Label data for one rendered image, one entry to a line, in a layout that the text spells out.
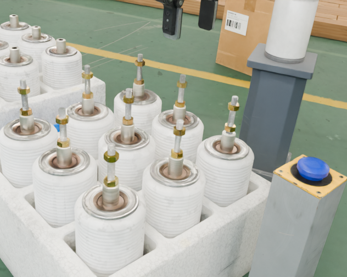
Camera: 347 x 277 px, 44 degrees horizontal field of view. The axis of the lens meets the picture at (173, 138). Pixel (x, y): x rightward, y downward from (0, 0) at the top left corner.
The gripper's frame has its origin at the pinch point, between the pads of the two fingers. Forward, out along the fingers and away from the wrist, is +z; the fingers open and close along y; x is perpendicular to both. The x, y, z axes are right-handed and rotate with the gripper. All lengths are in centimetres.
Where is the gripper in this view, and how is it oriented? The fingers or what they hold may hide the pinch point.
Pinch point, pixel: (190, 23)
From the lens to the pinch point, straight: 55.8
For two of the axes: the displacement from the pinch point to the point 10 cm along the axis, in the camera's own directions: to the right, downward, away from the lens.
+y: -6.5, 3.3, -6.8
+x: 7.5, 3.8, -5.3
